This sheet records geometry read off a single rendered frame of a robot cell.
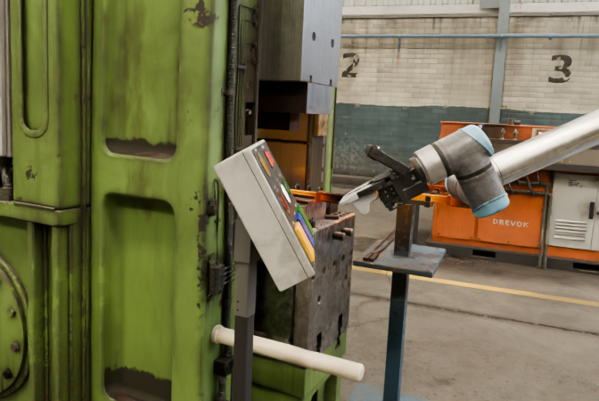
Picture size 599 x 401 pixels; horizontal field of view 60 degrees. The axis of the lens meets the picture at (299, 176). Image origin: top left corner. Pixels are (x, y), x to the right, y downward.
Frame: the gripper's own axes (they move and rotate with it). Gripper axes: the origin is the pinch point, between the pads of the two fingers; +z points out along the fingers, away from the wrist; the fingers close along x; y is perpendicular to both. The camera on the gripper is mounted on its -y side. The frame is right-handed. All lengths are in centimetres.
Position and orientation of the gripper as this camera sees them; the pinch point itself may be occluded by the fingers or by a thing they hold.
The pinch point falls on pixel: (342, 199)
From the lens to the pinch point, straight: 128.2
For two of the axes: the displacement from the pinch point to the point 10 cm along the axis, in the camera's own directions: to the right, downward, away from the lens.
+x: 0.2, -1.2, 9.9
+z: -8.9, 4.5, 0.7
